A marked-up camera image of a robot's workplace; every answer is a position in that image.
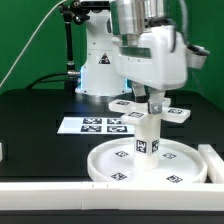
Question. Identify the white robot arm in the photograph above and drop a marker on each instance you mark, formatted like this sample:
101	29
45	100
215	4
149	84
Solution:
129	19

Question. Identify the white right fence block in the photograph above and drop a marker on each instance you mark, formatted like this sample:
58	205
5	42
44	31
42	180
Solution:
214	162

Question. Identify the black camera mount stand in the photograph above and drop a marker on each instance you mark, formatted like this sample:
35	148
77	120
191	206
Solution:
70	40

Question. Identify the white front fence rail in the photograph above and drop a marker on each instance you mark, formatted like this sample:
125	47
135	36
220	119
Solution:
118	196

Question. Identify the white marker sheet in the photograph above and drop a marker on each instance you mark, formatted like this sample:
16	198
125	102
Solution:
94	125

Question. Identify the white cross-shaped table base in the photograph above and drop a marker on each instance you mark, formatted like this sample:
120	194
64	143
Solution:
138	113

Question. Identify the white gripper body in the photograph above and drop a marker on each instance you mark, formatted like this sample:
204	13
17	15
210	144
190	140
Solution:
158	60

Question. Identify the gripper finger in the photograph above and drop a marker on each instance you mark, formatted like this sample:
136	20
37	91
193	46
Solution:
139	92
156	98

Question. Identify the white round table top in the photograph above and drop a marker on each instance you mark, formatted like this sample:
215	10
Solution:
173	162

